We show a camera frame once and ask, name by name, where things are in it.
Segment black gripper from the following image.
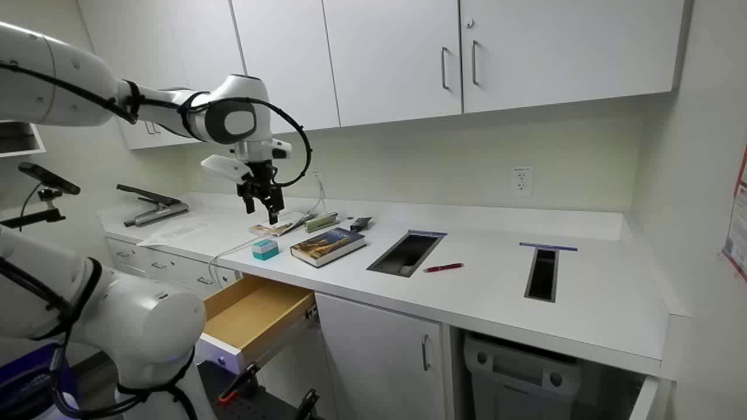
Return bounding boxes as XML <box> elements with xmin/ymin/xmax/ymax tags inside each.
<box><xmin>235</xmin><ymin>159</ymin><xmax>286</xmax><ymax>229</ymax></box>

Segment open wooden kitchen drawer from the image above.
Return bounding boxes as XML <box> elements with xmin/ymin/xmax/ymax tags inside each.
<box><xmin>193</xmin><ymin>273</ymin><xmax>320</xmax><ymax>376</ymax></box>

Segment white closed drawer fronts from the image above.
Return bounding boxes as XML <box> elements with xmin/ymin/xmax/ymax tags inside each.
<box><xmin>103</xmin><ymin>234</ymin><xmax>240</xmax><ymax>297</ymax></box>

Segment white open cabinet door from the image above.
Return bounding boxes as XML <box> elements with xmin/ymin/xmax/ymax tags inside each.
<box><xmin>628</xmin><ymin>376</ymin><xmax>666</xmax><ymax>420</ymax></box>

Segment stack of papers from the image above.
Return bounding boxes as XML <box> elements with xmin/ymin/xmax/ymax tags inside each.
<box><xmin>249</xmin><ymin>220</ymin><xmax>301</xmax><ymax>241</ymax></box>

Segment small teal box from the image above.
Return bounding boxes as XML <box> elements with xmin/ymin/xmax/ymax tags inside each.
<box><xmin>249</xmin><ymin>236</ymin><xmax>280</xmax><ymax>260</ymax></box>

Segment green flat pack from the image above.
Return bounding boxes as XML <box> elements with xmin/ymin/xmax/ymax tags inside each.
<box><xmin>303</xmin><ymin>209</ymin><xmax>343</xmax><ymax>236</ymax></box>

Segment hardcover book with colourful cover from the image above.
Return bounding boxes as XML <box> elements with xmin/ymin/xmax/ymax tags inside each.
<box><xmin>286</xmin><ymin>227</ymin><xmax>368</xmax><ymax>271</ymax></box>

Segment metal tongs on counter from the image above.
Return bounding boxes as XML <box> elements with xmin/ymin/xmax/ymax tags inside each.
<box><xmin>115</xmin><ymin>181</ymin><xmax>191</xmax><ymax>229</ymax></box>

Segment square counter trash opening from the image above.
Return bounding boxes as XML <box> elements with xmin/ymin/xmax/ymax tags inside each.
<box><xmin>366</xmin><ymin>229</ymin><xmax>447</xmax><ymax>279</ymax></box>

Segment red and black clamp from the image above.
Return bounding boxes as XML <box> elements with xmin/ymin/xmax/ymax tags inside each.
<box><xmin>215</xmin><ymin>361</ymin><xmax>258</xmax><ymax>407</ymax></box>

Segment white lower cabinet door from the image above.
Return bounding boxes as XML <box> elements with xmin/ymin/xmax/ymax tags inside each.
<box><xmin>315</xmin><ymin>291</ymin><xmax>450</xmax><ymax>420</ymax></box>

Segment blue bin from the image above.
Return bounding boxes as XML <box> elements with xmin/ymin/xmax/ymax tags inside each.
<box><xmin>0</xmin><ymin>342</ymin><xmax>81</xmax><ymax>420</ymax></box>

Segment narrow counter slot blue strip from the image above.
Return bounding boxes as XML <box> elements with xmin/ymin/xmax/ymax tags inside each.
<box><xmin>517</xmin><ymin>241</ymin><xmax>579</xmax><ymax>306</ymax></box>

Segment grey trash bin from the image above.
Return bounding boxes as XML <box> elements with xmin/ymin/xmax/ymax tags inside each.
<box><xmin>461</xmin><ymin>334</ymin><xmax>649</xmax><ymax>420</ymax></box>

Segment wide white upper cabinet door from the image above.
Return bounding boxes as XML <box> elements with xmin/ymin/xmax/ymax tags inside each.
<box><xmin>457</xmin><ymin>0</ymin><xmax>691</xmax><ymax>116</ymax></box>

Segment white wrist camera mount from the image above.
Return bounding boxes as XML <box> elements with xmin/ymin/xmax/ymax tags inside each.
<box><xmin>198</xmin><ymin>151</ymin><xmax>252</xmax><ymax>181</ymax></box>

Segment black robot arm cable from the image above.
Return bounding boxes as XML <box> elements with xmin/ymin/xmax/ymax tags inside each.
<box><xmin>0</xmin><ymin>57</ymin><xmax>315</xmax><ymax>188</ymax></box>

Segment black camera on stand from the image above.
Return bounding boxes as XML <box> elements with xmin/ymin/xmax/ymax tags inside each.
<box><xmin>0</xmin><ymin>159</ymin><xmax>83</xmax><ymax>234</ymax></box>

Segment silver cabinet door handle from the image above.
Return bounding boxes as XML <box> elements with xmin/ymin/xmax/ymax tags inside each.
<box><xmin>466</xmin><ymin>38</ymin><xmax>486</xmax><ymax>91</ymax></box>
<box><xmin>438</xmin><ymin>43</ymin><xmax>454</xmax><ymax>96</ymax></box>

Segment white wall shelf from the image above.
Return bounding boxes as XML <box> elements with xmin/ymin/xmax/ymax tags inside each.
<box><xmin>0</xmin><ymin>119</ymin><xmax>49</xmax><ymax>160</ymax></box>

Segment white wall power outlet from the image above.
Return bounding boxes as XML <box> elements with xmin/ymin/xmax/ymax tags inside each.
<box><xmin>510</xmin><ymin>164</ymin><xmax>534</xmax><ymax>196</ymax></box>

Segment wall poster with red border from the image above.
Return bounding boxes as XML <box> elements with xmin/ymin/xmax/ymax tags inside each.
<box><xmin>719</xmin><ymin>147</ymin><xmax>747</xmax><ymax>284</ymax></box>

